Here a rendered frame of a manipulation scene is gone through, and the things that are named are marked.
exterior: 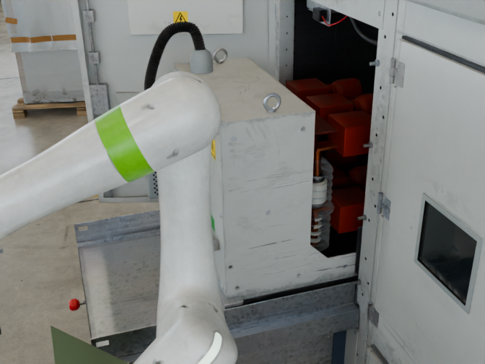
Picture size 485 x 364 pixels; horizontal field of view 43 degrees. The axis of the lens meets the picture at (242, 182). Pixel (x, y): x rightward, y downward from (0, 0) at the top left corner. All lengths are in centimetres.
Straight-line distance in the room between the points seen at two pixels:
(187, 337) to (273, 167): 52
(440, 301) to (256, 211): 46
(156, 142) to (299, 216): 65
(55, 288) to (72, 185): 238
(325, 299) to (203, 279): 53
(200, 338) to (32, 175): 37
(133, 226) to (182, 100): 111
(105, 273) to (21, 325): 134
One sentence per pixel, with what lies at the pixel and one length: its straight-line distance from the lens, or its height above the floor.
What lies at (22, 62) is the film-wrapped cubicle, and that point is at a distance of 566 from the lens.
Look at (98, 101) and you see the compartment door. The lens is 206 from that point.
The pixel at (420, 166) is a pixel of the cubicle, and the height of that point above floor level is 136.
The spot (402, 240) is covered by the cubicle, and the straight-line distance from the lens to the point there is 134.
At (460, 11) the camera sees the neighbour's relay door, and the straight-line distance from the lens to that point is 109.
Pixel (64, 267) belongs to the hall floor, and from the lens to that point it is 345.
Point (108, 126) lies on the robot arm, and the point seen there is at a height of 154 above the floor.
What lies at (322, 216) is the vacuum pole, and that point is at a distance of 157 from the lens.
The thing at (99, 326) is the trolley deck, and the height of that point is 85.
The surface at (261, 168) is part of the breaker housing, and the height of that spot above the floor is 127.
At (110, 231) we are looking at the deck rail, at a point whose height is 87.
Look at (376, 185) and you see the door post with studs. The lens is 144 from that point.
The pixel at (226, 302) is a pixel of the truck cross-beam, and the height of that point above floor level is 93.
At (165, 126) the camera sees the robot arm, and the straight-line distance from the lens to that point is 90.
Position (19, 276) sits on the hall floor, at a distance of 346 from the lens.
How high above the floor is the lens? 186
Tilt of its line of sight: 27 degrees down
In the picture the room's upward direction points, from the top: 1 degrees counter-clockwise
